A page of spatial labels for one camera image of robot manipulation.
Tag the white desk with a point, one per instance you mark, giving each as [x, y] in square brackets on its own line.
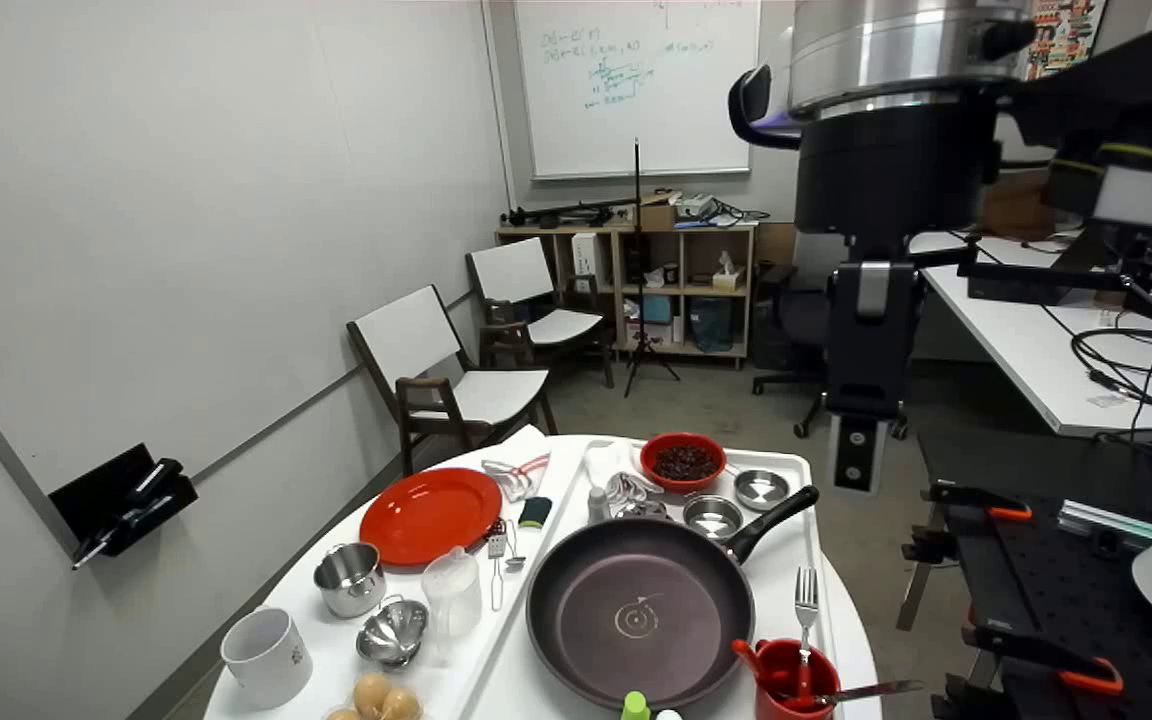
[1081, 367]

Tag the clear plastic cup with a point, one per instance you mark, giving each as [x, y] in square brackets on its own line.
[453, 595]

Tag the white mug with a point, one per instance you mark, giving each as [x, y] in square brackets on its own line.
[267, 659]

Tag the red mug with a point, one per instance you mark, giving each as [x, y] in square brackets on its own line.
[792, 682]

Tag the small white bottle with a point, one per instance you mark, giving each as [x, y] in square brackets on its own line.
[498, 547]

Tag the small silver pot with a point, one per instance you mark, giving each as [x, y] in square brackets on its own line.
[763, 488]
[712, 519]

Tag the silver bowl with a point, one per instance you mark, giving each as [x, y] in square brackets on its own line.
[394, 635]

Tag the red plate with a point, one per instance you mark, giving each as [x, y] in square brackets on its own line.
[429, 512]

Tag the green sponge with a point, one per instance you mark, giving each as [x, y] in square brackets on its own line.
[532, 512]

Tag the silver fork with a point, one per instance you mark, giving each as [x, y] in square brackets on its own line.
[805, 617]

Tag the red bowl of coffee beans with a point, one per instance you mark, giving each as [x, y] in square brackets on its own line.
[682, 463]

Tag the white folding chair near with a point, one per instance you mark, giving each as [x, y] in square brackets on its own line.
[429, 380]

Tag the white folding chair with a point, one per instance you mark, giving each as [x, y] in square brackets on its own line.
[429, 380]
[522, 313]

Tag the black office chair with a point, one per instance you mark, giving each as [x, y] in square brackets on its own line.
[800, 321]

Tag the black wall holder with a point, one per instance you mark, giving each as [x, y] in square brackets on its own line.
[122, 500]

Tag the silver cup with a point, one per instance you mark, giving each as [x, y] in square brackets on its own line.
[349, 580]

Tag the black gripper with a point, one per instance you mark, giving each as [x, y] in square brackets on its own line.
[868, 337]

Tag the whiteboard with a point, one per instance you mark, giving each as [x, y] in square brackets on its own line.
[635, 86]

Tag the black frying pan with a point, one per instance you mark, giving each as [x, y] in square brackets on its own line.
[648, 606]

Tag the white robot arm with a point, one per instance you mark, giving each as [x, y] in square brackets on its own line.
[893, 112]

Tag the white folding chair far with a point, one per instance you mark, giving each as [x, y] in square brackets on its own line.
[522, 313]

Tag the bread rolls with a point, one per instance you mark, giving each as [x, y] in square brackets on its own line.
[376, 699]

